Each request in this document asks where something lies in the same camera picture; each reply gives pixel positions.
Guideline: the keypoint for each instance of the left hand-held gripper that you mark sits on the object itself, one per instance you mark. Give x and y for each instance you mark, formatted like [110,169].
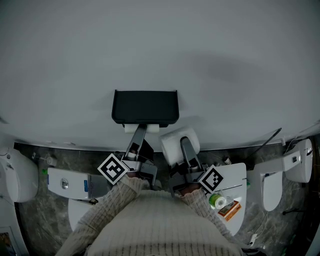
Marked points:
[112,169]

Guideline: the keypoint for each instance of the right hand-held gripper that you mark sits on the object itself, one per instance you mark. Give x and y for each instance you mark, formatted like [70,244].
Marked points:
[212,178]

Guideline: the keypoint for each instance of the white toilet paper roll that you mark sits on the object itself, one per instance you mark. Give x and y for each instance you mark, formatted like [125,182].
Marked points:
[172,146]

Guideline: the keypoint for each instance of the person's left forearm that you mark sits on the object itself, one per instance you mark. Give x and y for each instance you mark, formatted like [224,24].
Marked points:
[105,212]

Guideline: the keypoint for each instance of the person's right forearm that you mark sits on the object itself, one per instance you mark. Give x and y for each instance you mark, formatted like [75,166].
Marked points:
[210,220]

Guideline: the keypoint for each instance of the black wall paper holder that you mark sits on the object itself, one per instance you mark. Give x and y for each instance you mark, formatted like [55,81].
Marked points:
[145,106]

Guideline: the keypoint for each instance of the white flat-lid smart toilet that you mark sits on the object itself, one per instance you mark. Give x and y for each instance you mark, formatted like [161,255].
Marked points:
[233,175]

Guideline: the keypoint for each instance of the white two-piece toilet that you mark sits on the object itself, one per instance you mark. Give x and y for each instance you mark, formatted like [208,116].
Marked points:
[75,185]

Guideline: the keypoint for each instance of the white toilet with box tank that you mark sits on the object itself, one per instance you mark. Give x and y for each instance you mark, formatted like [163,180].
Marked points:
[271,190]

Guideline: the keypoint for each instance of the toilet brush with holder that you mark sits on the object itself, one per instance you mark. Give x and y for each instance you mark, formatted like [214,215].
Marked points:
[50,160]

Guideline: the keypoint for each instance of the white rounded smart toilet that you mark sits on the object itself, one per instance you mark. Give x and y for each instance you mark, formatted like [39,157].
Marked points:
[300,165]

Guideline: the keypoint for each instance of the small white bottle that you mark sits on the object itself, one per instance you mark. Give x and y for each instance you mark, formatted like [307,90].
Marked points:
[227,161]

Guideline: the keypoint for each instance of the green roll with white core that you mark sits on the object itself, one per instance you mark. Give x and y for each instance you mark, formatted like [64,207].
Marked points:
[217,201]

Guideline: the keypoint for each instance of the orange and white box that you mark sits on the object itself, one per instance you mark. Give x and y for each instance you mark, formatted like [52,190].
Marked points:
[230,211]

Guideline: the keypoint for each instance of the black rod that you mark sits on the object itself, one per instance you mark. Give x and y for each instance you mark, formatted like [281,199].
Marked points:
[265,142]

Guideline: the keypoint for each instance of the person's torso in knit sweater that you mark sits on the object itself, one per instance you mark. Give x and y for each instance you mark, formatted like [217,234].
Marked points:
[162,225]

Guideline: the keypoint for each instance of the chrome flush button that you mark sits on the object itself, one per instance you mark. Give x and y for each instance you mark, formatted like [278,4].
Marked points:
[65,183]

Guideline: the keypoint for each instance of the green bottle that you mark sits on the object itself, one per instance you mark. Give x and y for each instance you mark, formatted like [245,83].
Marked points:
[44,171]

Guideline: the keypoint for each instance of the white power strip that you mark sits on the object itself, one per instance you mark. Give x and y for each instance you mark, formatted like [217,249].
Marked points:
[253,238]

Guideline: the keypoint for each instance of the black floor stand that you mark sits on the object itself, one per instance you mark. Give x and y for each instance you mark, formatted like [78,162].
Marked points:
[292,212]

